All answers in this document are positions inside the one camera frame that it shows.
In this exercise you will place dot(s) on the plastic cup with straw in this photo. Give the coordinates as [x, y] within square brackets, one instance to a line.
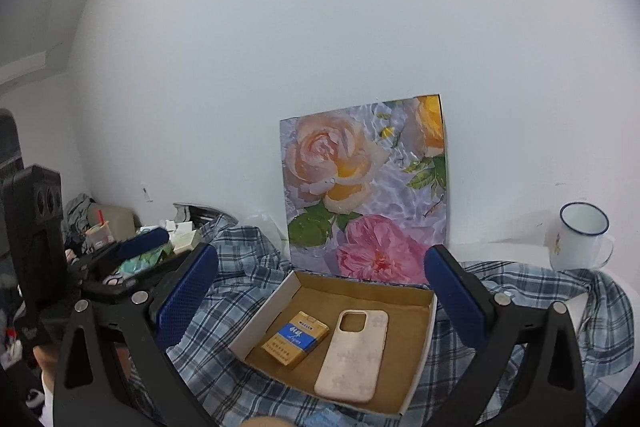
[99, 235]

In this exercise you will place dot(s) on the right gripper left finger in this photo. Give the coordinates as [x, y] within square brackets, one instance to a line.
[148, 317]

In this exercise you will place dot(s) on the open cardboard box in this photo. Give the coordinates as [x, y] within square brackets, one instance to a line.
[411, 318]

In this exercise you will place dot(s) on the white enamel mug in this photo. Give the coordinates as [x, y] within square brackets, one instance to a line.
[580, 241]

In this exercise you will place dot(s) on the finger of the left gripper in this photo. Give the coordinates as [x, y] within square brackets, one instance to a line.
[109, 257]

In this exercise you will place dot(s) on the blue plaid shirt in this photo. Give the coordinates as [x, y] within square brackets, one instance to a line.
[250, 270]

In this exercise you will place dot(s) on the crumpled green packaging pile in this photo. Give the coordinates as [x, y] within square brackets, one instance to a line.
[135, 265]

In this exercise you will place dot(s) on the beige phone case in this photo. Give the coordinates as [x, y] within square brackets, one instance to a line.
[350, 369]

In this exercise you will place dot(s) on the yellow cigarette pack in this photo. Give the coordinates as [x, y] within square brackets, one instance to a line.
[295, 339]

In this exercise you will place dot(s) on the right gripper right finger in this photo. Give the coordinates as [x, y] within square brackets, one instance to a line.
[549, 388]

